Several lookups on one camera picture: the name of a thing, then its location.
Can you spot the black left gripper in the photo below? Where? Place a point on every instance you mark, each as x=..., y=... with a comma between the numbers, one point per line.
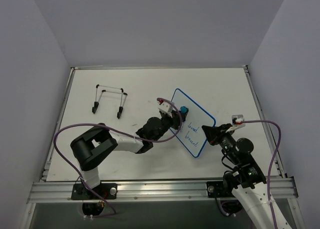
x=175, y=118

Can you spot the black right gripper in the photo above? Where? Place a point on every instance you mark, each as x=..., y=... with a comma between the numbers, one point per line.
x=217, y=135

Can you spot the blue bone shaped eraser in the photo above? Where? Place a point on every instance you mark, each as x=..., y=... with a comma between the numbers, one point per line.
x=184, y=110

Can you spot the blue framed small whiteboard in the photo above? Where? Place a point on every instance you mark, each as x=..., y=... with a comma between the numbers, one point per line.
x=191, y=135

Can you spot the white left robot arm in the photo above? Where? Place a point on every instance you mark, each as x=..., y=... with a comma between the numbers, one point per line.
x=93, y=146

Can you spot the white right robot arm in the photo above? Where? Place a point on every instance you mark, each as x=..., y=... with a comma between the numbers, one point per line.
x=246, y=181

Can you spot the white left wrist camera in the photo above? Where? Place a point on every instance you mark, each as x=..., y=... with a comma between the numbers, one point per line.
x=165, y=109

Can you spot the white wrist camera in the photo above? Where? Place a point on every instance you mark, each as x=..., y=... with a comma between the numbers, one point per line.
x=165, y=109
x=237, y=122

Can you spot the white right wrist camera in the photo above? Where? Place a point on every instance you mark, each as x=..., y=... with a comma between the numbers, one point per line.
x=237, y=122

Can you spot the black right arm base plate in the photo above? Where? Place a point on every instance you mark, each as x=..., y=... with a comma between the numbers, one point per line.
x=220, y=189

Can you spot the wire whiteboard stand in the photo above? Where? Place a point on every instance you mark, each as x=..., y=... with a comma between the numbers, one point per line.
x=111, y=97

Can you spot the aluminium front rail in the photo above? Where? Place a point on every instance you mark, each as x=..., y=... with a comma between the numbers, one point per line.
x=150, y=191

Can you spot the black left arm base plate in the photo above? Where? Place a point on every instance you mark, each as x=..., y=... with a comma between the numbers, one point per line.
x=105, y=190

